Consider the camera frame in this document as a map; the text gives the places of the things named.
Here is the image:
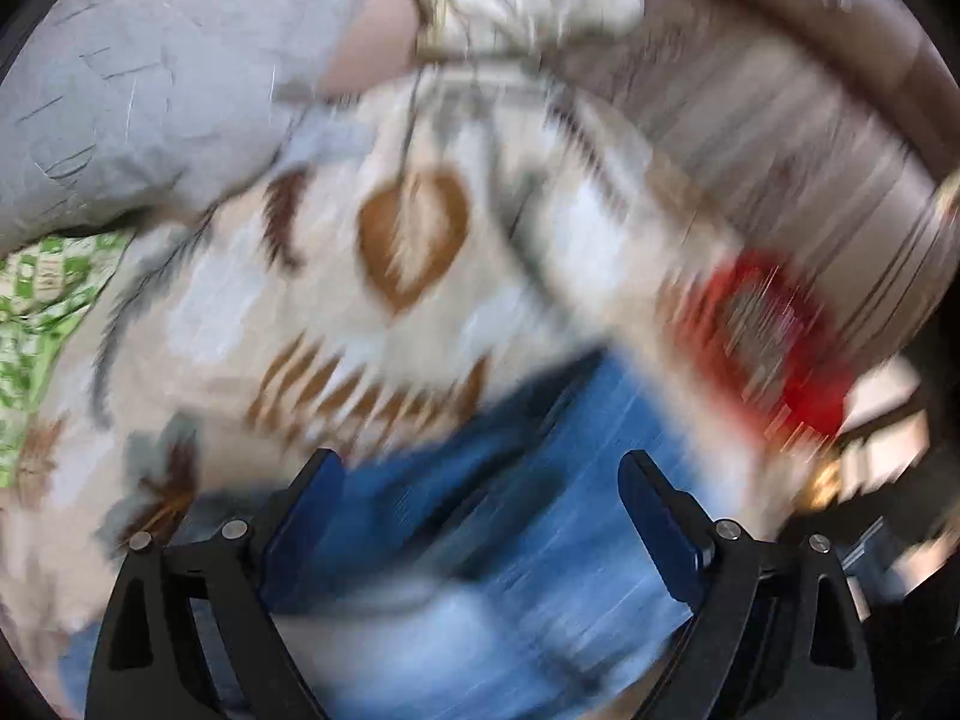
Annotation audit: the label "blue denim jeans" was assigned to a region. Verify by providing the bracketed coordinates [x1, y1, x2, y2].
[64, 349, 750, 718]

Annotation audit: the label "red plastic basket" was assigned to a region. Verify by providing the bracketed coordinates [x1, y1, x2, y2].
[661, 249, 854, 449]

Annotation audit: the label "green patterned cloth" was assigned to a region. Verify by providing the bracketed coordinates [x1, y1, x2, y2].
[2, 229, 132, 486]

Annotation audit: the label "leaf patterned beige blanket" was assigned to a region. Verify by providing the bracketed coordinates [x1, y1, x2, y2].
[2, 67, 757, 684]

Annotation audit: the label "brown striped headboard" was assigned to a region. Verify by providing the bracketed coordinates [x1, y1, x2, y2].
[562, 0, 958, 369]

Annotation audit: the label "grey pillow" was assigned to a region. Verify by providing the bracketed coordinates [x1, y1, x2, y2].
[2, 0, 371, 250]

